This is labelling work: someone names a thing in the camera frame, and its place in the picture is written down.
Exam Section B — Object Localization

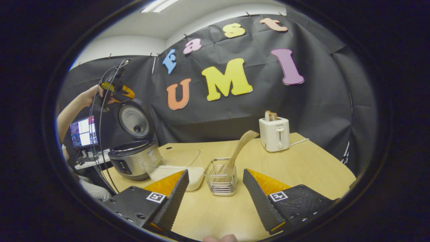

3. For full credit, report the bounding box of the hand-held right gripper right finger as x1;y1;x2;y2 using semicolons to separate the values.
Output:
243;168;336;235

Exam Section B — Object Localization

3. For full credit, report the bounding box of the white toaster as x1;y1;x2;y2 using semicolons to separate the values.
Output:
259;116;290;152

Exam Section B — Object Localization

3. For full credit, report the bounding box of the wooden spoon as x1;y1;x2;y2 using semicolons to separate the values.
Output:
218;130;260;177

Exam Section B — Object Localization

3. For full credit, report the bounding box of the grey rice cooker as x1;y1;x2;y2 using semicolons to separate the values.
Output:
107;99;163;181

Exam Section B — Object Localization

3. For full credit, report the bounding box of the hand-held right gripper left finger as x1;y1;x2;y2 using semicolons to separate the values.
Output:
102;169;189;232

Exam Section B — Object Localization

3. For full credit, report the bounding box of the clear plastic rice container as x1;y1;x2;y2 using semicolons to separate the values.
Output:
142;149;205;191

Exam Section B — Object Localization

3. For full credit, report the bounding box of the computer monitor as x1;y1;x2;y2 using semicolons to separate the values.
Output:
70;116;98;148

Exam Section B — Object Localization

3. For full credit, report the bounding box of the ceiling light panel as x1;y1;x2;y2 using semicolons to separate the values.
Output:
141;0;180;13

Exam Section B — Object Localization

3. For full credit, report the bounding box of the white side table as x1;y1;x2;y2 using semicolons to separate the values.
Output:
74;150;111;170

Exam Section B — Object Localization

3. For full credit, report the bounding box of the wire chopstick holder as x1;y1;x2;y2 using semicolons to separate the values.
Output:
204;157;238;196

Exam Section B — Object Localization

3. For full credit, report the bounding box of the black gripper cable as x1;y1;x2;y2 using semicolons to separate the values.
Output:
88;60;132;195

